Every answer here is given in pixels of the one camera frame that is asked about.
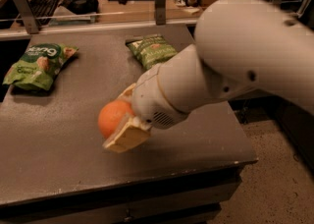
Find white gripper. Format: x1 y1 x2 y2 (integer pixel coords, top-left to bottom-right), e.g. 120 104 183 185
103 64 188 153

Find orange fruit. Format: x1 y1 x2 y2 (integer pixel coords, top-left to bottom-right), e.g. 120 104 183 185
98 99 134 139

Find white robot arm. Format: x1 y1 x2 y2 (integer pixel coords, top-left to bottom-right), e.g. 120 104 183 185
103 0 314 153

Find green jalapeno chip bag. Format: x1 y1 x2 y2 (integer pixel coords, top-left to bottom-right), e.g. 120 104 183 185
126 34 178 70

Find light green snack bag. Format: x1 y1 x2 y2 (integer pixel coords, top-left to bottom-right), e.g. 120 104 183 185
3 43 79 91

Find black headphones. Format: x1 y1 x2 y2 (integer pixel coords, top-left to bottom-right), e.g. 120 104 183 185
61 0 99 15

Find small round brown object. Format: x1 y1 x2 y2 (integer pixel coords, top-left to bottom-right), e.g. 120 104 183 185
186 0 199 7

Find black keyboard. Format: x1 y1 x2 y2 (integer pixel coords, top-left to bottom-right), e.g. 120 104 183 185
28 0 60 26

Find left metal rail bracket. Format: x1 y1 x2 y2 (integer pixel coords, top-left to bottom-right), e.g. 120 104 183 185
13 0 39 34

